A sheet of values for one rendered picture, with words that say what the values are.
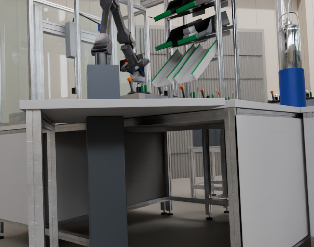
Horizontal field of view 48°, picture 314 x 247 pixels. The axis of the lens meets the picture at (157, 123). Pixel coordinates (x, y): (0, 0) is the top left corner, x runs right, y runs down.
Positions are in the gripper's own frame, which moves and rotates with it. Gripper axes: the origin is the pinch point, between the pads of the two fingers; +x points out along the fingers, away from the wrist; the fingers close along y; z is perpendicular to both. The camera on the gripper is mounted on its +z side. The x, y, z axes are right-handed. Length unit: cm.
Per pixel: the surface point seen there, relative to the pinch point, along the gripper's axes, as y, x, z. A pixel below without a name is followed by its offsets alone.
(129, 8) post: 18, -29, 39
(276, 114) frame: -74, 34, -5
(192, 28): -43.9, -15.8, 2.1
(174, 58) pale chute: -23.0, -1.1, 6.5
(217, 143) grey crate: 58, 149, 119
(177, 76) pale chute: -35.3, 0.9, -13.4
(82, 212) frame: 75, 80, -45
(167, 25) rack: -20.6, -17.4, 16.1
